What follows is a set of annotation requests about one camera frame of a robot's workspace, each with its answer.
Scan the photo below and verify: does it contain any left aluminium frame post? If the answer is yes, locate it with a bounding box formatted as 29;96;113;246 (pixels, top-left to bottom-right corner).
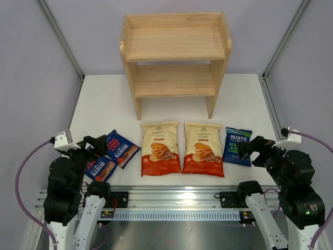
36;0;84;81

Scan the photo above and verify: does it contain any cassava chips bag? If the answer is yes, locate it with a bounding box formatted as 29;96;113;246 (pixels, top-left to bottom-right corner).
182;122;224;178
141;121;182;176

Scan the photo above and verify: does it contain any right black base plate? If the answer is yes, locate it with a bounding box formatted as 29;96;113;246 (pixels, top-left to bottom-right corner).
214;192;247;208

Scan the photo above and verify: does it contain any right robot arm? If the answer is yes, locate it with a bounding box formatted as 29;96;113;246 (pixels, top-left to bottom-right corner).
236;129;332;249

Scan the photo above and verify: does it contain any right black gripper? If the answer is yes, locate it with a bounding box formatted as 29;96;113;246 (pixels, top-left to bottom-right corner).
236;134;292;190

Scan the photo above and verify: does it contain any blue burts chilli bag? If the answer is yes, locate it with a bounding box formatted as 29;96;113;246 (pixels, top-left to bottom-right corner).
106;130;140;169
85;146;118;182

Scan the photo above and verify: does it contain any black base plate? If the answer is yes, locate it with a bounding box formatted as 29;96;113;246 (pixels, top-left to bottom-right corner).
214;192;247;208
104;191;129;209

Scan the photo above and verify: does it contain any aluminium frame post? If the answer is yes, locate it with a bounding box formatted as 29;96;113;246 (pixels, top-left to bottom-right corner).
262;0;312;80
36;0;84;81

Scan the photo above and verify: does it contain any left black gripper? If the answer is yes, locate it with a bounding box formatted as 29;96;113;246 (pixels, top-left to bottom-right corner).
61;134;108;190

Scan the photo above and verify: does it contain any blue Burts sea salt bag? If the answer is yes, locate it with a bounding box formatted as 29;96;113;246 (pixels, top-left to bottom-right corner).
222;127;252;167

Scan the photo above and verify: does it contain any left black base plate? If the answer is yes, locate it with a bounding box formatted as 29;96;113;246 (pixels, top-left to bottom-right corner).
104;191;129;209

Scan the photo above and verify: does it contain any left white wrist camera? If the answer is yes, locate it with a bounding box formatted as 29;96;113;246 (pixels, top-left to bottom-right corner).
53;130;81;152

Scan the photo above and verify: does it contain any right aluminium frame post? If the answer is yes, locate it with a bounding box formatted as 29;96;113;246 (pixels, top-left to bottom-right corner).
262;0;312;80

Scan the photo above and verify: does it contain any aluminium mounting rail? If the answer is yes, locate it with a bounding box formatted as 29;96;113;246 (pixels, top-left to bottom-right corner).
33;185;287;210

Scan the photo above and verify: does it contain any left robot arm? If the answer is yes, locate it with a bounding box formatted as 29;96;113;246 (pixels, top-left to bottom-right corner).
43;132;112;249

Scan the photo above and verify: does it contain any white slotted cable duct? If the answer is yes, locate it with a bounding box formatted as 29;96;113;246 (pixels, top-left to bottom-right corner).
97;210;240;221

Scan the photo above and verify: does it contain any wooden two-tier shelf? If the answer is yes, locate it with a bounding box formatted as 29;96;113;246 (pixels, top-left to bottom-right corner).
120;12;232;118

